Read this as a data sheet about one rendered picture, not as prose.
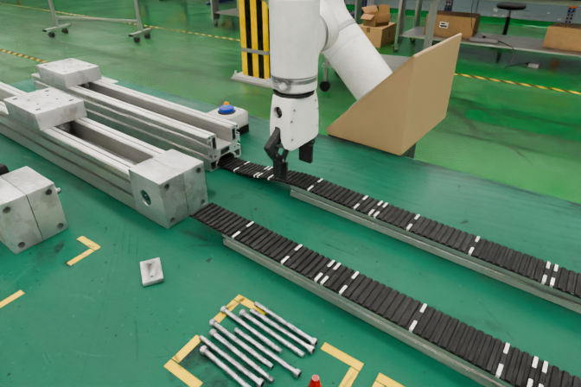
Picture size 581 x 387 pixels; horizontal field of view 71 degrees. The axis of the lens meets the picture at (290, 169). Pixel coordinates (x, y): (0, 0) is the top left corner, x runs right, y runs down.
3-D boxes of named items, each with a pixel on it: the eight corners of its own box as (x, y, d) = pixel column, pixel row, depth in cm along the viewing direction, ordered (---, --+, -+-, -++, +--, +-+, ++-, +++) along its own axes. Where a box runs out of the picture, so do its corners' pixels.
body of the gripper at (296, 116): (294, 96, 68) (293, 155, 73) (326, 81, 75) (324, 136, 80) (259, 87, 71) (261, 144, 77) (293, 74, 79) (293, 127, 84)
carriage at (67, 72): (104, 87, 125) (98, 66, 122) (69, 97, 117) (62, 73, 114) (76, 78, 133) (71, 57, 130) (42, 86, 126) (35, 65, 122)
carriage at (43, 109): (90, 126, 99) (83, 99, 95) (43, 142, 91) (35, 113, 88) (57, 111, 107) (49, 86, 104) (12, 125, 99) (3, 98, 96)
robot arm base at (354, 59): (367, 104, 124) (332, 56, 125) (417, 65, 112) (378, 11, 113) (339, 119, 110) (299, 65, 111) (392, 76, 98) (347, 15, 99)
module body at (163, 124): (240, 155, 98) (239, 123, 93) (210, 172, 91) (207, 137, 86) (68, 91, 139) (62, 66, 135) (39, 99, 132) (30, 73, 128)
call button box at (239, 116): (249, 131, 110) (248, 109, 107) (224, 143, 103) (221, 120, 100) (228, 124, 114) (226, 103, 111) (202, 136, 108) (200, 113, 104)
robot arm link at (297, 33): (290, 62, 78) (260, 74, 71) (290, -12, 71) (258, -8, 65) (328, 69, 74) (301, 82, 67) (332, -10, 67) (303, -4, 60)
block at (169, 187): (217, 199, 81) (213, 156, 77) (167, 229, 73) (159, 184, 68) (187, 184, 86) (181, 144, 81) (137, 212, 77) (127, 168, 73)
